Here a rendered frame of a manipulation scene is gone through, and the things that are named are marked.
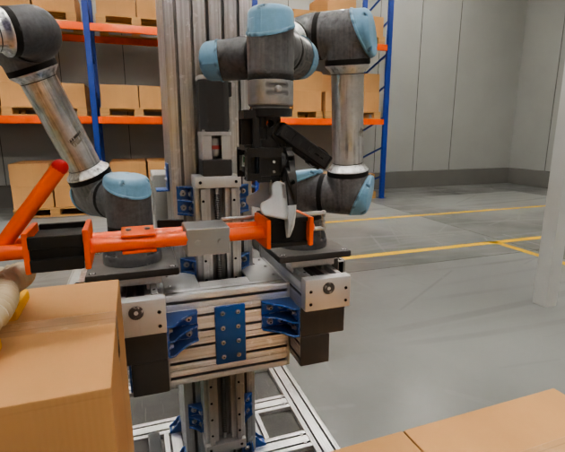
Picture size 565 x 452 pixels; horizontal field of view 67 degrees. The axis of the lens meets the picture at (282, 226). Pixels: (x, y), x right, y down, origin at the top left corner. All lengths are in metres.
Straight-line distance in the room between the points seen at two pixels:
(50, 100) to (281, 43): 0.68
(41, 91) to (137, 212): 0.36
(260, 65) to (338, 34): 0.48
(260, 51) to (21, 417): 0.57
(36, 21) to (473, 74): 11.63
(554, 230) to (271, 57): 3.39
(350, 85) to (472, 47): 11.19
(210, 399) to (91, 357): 0.89
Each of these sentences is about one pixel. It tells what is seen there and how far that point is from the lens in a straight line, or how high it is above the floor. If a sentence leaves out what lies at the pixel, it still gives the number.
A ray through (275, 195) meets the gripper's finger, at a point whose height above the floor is 1.28.
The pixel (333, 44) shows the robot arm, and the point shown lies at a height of 1.59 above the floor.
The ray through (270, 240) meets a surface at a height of 1.20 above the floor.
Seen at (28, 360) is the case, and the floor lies 1.09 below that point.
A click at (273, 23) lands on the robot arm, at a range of 0.71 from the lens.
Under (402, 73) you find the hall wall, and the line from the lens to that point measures 11.02.
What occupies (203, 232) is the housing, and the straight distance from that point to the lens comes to 0.69.
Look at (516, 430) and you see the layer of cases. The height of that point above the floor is 0.54.
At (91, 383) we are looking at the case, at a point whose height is 1.09.
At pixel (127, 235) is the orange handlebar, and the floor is 1.23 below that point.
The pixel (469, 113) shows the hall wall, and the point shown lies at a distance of 12.22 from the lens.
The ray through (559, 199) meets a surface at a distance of 3.86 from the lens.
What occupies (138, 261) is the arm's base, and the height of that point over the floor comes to 1.05.
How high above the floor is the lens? 1.38
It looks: 13 degrees down
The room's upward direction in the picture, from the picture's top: straight up
